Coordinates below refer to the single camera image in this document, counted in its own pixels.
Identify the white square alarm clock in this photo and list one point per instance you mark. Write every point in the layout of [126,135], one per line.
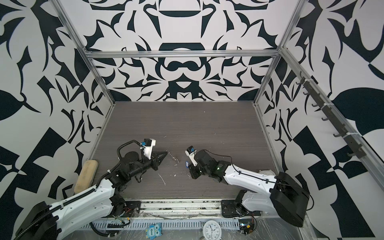
[267,173]

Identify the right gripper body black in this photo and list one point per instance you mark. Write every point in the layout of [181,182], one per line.
[196,172]

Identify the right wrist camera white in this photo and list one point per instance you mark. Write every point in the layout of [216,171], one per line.
[191,152]

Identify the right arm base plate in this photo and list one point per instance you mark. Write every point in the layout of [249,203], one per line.
[231,209]

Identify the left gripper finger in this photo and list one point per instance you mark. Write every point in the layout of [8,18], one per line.
[159,161]
[159,155]

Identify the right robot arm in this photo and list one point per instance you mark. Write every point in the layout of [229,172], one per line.
[279,194]

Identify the white slotted cable duct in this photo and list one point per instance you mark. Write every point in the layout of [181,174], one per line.
[178,224]

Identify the white analog clock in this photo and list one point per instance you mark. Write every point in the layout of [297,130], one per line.
[212,230]

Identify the blue owl toy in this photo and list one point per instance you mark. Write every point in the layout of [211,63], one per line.
[154,231]

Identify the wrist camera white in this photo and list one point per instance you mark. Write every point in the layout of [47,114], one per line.
[191,152]
[147,147]

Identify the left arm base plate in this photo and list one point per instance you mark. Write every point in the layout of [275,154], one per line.
[131,209]

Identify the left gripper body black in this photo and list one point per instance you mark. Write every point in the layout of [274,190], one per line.
[154,161]

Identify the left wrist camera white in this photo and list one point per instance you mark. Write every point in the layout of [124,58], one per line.
[147,147]

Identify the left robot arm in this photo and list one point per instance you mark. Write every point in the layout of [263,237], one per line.
[58,220]

